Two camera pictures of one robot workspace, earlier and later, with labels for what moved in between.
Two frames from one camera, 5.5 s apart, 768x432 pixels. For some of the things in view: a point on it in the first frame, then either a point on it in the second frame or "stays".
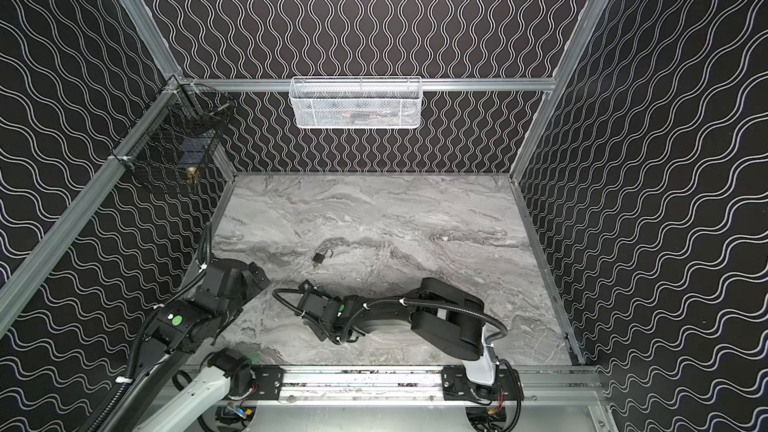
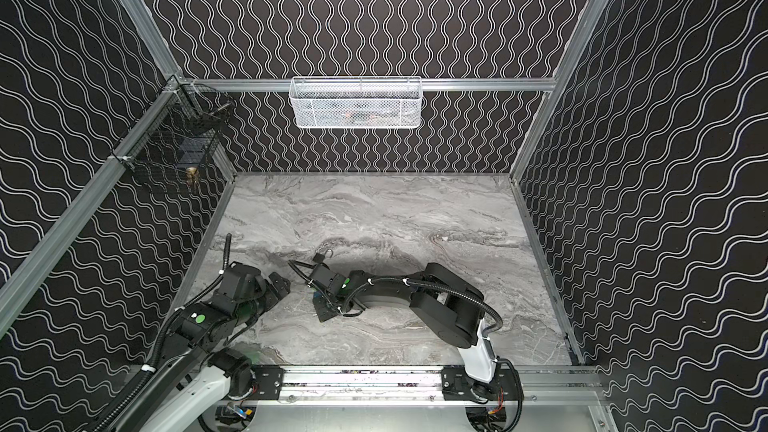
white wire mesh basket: (356, 102) stays
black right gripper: (308, 300) → (321, 287)
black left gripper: (253, 276) → (267, 287)
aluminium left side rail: (15, 291) stays
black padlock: (319, 257) stays
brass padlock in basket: (190, 172) stays
